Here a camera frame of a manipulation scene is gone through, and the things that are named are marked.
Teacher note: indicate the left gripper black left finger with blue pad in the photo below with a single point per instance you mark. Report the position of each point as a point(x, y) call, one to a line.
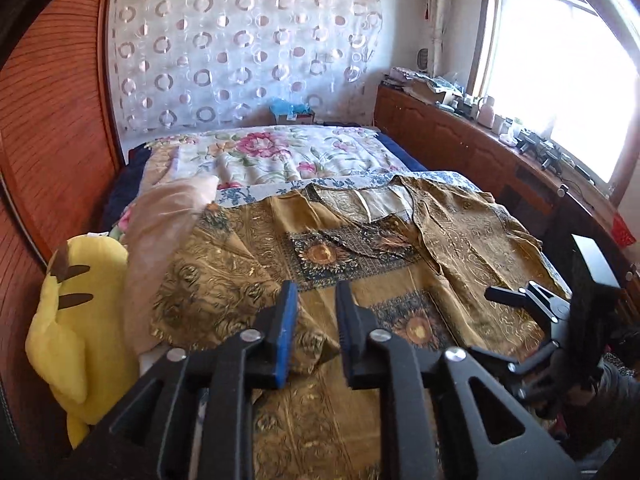
point(190, 414)

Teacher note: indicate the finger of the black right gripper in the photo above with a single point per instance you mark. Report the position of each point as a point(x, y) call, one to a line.
point(541, 304)

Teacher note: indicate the left gripper black right finger ribbed pad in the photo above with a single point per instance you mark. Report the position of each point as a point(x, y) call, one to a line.
point(443, 416)

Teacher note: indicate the golden patterned shirt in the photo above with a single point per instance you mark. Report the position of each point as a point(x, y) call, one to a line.
point(418, 253)

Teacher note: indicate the dark sleeve forearm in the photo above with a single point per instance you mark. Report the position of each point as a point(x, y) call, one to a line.
point(603, 431)

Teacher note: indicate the yellow Pikachu plush toy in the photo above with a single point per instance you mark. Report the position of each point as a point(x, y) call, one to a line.
point(76, 341)

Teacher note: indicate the clutter on sideboard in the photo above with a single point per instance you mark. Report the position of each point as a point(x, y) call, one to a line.
point(480, 110)

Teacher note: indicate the wooden sideboard cabinet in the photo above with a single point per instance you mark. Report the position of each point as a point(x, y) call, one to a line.
point(537, 197)

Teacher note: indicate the beige pink pillow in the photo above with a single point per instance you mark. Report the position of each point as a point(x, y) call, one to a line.
point(161, 220)

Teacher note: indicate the bright window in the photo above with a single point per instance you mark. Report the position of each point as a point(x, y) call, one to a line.
point(559, 70)

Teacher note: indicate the floral quilt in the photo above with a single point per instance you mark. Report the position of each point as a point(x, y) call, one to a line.
point(269, 154)

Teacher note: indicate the blue item on box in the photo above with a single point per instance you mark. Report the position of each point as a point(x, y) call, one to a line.
point(284, 112)

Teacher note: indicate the white circle-pattern curtain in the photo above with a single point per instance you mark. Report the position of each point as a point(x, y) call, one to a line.
point(198, 65)

